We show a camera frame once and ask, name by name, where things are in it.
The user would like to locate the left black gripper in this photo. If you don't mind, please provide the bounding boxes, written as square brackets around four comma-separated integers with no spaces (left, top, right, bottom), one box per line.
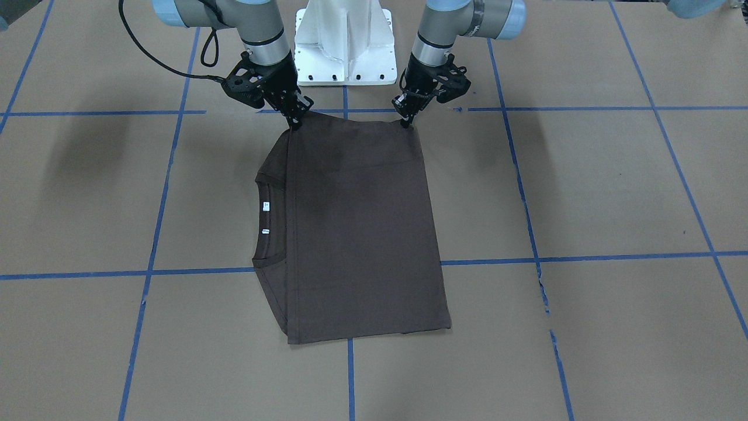
[393,53,471,128]

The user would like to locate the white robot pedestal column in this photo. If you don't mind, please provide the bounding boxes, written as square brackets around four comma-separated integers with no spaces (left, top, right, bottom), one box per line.
[293,1,398,86]

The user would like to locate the dark brown t-shirt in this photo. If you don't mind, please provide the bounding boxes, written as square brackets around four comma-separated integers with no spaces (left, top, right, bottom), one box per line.
[252,112,452,346]

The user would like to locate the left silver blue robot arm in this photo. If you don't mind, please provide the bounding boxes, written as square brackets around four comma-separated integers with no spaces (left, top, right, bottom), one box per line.
[392,1,527,128]

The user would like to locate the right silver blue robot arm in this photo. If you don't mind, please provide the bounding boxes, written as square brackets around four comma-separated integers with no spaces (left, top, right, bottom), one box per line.
[152,1,313,130]

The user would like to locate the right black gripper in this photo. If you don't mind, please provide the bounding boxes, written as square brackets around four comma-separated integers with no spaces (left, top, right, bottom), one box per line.
[221,51,313,130]

